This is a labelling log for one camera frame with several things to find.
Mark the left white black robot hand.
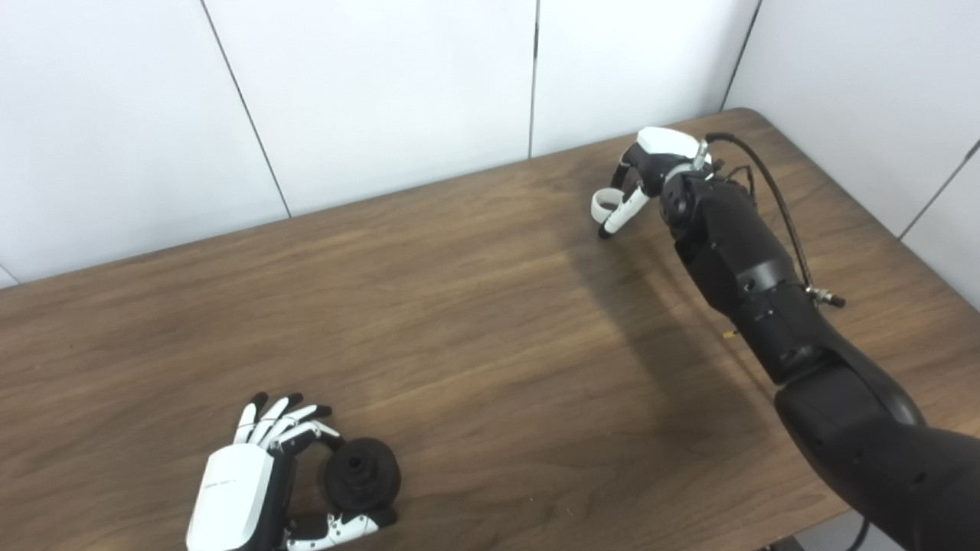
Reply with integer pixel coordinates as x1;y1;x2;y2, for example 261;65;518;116
185;393;399;551

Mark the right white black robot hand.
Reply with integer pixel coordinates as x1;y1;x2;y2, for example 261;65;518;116
597;127;713;238

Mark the white ring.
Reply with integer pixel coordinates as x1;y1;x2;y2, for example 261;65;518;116
591;187;625;227

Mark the round black part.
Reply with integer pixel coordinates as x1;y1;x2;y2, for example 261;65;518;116
322;437;402;512

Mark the thin black right arm wire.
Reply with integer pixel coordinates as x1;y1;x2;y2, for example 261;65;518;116
720;161;760;211

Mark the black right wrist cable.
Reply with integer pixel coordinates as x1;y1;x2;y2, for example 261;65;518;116
693;132;847;308

